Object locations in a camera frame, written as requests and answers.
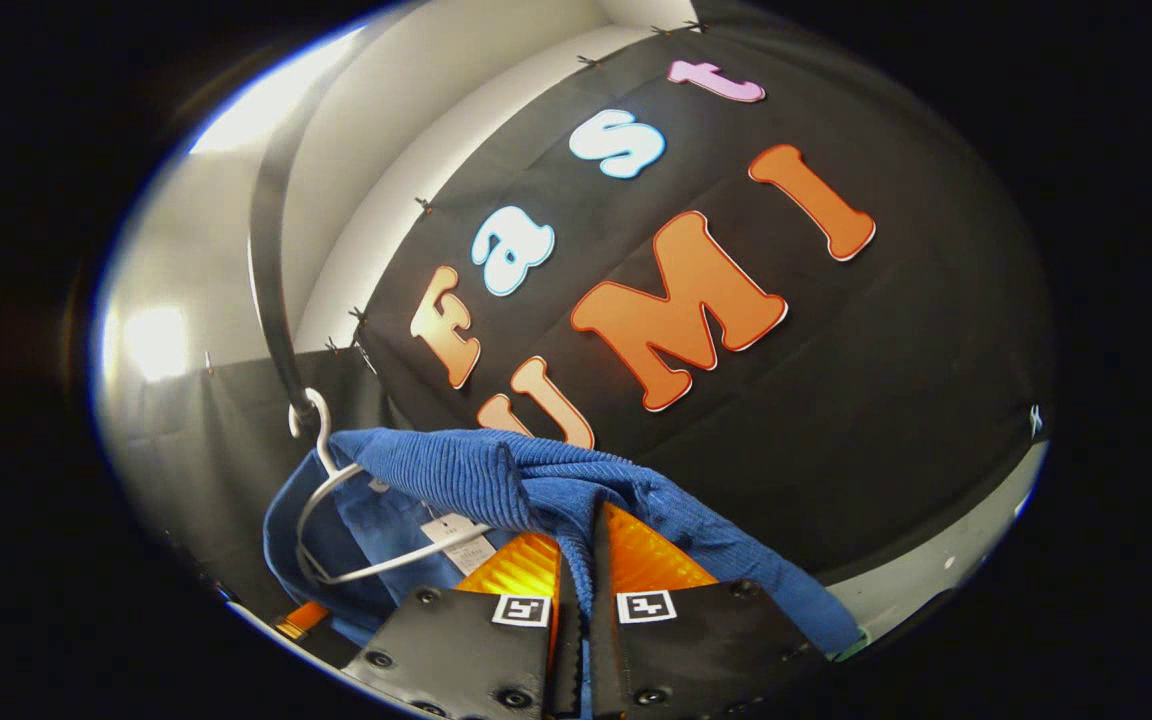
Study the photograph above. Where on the black clothes rack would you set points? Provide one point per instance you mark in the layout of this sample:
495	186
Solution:
271	260

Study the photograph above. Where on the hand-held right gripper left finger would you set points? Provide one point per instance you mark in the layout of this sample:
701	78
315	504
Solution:
456	650

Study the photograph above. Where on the white clothes hanger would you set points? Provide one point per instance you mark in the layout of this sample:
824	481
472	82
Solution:
321	450

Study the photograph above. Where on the blue knitted jacket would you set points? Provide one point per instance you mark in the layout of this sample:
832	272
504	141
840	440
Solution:
456	475

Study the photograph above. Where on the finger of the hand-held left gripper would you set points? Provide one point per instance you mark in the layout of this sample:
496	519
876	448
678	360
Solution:
301	620

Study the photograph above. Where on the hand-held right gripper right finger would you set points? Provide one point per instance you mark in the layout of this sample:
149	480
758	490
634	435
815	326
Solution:
696	650

